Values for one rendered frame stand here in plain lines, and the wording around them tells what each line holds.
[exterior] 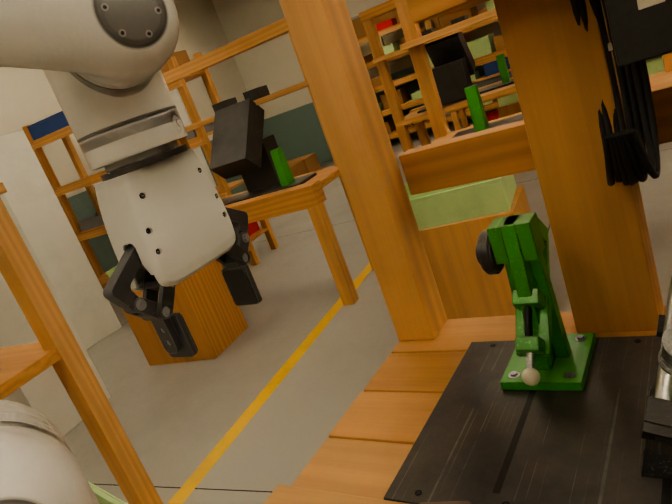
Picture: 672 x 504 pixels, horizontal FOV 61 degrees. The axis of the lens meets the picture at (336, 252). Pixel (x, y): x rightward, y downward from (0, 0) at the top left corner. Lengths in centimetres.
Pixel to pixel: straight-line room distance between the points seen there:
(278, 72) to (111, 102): 1182
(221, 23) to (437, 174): 1178
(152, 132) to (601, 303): 87
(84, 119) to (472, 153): 83
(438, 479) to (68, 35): 72
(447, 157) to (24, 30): 91
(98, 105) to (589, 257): 85
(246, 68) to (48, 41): 1227
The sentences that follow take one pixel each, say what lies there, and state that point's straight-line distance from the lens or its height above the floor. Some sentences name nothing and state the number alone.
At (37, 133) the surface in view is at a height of 207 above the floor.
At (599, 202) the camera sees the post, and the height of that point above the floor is 113.
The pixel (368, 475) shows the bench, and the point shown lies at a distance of 97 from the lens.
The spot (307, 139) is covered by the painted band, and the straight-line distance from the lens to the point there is 1224.
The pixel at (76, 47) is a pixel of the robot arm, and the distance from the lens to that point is 40.
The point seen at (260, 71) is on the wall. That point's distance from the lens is 1248.
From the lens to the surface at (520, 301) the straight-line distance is 96.
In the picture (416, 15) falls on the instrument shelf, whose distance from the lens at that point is 93.
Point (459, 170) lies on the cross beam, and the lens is 118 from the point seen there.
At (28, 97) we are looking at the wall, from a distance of 897.
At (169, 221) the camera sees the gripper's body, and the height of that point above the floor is 140.
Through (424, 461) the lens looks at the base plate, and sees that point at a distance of 92.
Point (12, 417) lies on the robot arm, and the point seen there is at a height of 132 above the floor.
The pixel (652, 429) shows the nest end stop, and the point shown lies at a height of 97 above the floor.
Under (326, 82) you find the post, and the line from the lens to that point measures 115.
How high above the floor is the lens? 146
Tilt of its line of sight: 16 degrees down
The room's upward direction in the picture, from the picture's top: 20 degrees counter-clockwise
